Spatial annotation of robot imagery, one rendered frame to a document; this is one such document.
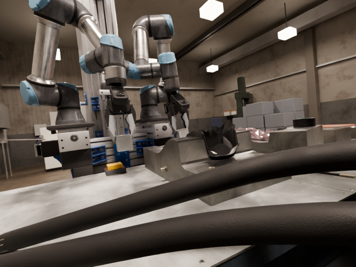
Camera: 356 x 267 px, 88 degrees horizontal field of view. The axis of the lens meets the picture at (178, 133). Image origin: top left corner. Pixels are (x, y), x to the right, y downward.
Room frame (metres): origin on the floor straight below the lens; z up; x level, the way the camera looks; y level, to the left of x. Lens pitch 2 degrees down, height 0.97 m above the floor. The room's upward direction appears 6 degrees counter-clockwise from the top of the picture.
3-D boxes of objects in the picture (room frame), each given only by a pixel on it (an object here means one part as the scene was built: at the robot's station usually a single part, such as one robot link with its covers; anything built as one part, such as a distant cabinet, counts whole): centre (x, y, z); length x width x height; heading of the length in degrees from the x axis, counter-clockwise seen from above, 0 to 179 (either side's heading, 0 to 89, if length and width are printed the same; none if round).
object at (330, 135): (1.01, -0.78, 0.84); 0.20 x 0.15 x 0.07; 25
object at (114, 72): (0.67, 0.20, 1.17); 0.08 x 0.08 x 0.05
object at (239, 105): (7.60, -2.77, 1.32); 0.86 x 0.69 x 2.64; 120
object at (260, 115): (4.44, -2.13, 0.65); 1.30 x 0.90 x 1.29; 34
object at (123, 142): (0.69, 0.21, 0.93); 0.13 x 0.05 x 0.05; 25
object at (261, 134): (0.88, -0.34, 0.90); 0.26 x 0.18 x 0.08; 42
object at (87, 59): (0.74, 0.28, 1.25); 0.11 x 0.11 x 0.08; 59
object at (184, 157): (0.65, -0.06, 0.87); 0.50 x 0.26 x 0.14; 25
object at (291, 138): (0.88, -0.35, 0.86); 0.50 x 0.26 x 0.11; 42
